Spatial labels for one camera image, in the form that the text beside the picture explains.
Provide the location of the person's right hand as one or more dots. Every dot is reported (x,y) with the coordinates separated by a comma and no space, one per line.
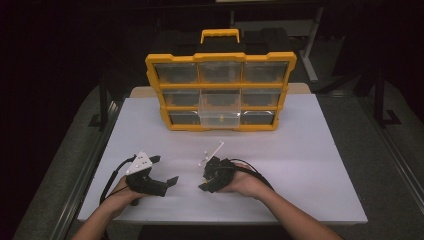
(246,183)

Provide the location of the clear plastic drawer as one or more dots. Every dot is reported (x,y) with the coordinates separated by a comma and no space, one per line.
(220,106)

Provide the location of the person's left hand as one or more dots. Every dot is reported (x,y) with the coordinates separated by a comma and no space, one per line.
(121,196)

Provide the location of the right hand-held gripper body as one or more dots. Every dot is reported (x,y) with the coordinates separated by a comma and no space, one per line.
(223,171)

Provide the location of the black metal stand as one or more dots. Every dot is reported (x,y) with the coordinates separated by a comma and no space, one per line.
(103,106)
(380,100)

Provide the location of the grid of clear drawers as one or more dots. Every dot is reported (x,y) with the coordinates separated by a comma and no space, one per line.
(176,73)

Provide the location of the yellow and black organizer cabinet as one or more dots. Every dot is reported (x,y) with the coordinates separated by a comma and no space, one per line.
(220,43)

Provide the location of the grey metal desk frame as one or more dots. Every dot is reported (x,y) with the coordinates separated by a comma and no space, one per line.
(310,50)

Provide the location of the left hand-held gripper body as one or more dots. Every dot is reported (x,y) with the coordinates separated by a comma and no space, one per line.
(141,181)

